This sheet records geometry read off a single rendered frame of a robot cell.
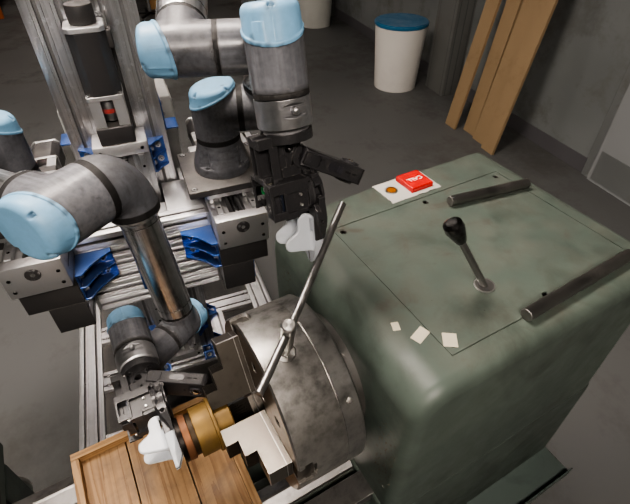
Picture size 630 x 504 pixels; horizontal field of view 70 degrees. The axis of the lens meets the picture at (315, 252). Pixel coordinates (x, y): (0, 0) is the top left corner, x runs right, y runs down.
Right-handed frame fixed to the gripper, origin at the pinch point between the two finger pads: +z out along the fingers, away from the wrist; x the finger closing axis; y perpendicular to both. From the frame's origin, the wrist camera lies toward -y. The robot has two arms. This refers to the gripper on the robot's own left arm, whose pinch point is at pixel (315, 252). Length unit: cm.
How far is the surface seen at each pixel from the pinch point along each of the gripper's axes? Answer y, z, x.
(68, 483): 51, 45, -21
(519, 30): -275, -1, -194
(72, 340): 61, 99, -162
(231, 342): 15.4, 13.7, -4.1
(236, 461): 19.8, 43.4, -6.1
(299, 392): 10.2, 16.0, 10.2
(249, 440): 18.3, 25.9, 5.6
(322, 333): 2.7, 11.9, 4.9
